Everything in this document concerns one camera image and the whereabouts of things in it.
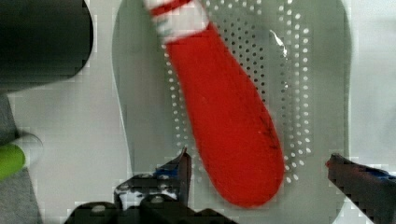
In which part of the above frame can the red plush ketchup bottle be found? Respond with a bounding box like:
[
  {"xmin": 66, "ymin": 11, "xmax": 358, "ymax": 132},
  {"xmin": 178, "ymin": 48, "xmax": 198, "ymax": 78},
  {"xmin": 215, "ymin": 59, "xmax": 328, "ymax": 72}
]
[{"xmin": 143, "ymin": 0, "xmax": 284, "ymax": 208}]

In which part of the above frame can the black cylinder object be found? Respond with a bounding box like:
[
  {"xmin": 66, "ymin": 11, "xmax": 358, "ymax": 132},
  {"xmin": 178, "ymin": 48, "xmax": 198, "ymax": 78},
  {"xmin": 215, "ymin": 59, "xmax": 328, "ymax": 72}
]
[{"xmin": 0, "ymin": 0, "xmax": 93, "ymax": 92}]

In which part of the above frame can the green tipped object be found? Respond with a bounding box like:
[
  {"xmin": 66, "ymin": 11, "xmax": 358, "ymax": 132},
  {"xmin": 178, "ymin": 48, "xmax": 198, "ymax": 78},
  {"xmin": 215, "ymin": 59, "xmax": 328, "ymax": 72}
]
[{"xmin": 0, "ymin": 144, "xmax": 25, "ymax": 180}]

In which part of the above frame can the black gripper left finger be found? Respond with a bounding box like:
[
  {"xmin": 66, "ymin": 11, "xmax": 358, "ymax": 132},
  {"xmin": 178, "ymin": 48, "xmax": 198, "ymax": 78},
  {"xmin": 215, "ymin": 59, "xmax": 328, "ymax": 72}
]
[{"xmin": 64, "ymin": 148, "xmax": 237, "ymax": 224}]

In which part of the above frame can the green plastic strainer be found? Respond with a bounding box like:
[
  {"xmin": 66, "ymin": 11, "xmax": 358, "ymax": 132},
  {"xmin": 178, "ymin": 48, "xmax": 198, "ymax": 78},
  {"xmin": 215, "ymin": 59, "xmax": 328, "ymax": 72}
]
[{"xmin": 112, "ymin": 0, "xmax": 350, "ymax": 224}]

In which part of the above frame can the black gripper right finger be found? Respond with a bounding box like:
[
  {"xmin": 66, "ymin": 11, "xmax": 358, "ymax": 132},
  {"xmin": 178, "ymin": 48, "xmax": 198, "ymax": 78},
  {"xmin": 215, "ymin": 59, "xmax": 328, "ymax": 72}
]
[{"xmin": 326, "ymin": 153, "xmax": 396, "ymax": 224}]

